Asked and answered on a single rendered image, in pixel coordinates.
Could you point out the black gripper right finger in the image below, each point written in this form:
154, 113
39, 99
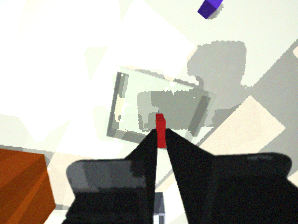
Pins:
197, 172

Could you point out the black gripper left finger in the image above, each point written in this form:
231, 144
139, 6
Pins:
134, 173

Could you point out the purple rectangular block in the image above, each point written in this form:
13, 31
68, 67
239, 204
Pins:
208, 7

